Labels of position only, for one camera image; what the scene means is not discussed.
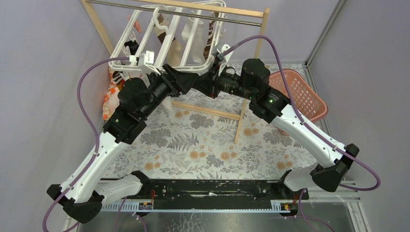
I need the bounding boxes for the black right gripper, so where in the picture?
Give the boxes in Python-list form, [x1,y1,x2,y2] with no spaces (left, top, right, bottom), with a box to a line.
[191,60,255,101]

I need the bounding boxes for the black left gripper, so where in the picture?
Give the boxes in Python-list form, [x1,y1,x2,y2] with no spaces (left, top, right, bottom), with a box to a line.
[139,63,198,119]

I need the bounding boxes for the white plastic clip hanger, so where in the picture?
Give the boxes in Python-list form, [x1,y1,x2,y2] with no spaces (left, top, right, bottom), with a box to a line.
[108,0,226,73]

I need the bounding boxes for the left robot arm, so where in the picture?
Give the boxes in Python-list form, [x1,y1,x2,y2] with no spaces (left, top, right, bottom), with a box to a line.
[47,64,200,223]

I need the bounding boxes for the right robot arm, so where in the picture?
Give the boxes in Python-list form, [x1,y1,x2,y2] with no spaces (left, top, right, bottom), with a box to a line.
[192,58,359,199]

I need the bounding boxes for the brown cream striped sock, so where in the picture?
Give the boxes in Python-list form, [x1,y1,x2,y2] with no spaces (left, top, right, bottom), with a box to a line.
[154,14,182,67]

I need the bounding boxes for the brown white striped sock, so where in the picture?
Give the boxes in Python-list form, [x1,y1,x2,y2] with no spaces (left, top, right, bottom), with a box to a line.
[203,19,216,60]

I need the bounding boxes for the floral table mat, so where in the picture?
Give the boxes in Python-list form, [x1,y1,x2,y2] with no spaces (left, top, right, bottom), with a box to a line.
[104,90,315,180]

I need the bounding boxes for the black blue sock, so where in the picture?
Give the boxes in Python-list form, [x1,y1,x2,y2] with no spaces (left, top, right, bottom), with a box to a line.
[124,41,139,56]

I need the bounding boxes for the pink sock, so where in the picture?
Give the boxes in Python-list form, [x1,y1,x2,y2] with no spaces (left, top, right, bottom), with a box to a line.
[133,20,143,33]

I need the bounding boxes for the orange floral cloth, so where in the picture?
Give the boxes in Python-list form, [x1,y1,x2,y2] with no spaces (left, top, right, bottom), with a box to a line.
[102,68,125,121]

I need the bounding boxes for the wooden clothes rack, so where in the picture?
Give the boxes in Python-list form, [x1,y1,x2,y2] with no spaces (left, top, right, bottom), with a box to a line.
[82,0,270,144]

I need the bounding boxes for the pink laundry basket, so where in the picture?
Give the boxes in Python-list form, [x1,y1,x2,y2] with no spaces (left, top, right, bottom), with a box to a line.
[283,69,328,122]

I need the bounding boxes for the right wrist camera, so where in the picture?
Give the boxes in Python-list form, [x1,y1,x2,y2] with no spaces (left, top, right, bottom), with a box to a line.
[212,43,230,65]

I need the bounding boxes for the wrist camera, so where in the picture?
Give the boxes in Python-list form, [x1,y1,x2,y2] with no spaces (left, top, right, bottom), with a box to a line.
[212,43,230,65]
[129,50,160,75]

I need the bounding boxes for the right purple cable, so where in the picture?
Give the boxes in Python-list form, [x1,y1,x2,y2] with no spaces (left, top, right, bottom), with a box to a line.
[221,35,382,192]

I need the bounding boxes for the purple cable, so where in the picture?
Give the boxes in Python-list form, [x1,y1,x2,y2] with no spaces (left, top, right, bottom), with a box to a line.
[42,57,132,232]
[221,35,382,192]

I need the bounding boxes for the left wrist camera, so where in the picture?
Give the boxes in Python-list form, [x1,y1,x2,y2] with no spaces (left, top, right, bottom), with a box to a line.
[129,50,160,75]

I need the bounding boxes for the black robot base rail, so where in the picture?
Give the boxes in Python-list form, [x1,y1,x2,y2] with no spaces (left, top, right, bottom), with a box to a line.
[102,179,309,214]

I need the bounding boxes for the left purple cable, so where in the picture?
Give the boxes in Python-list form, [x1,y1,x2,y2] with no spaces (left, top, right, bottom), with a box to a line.
[42,57,132,232]

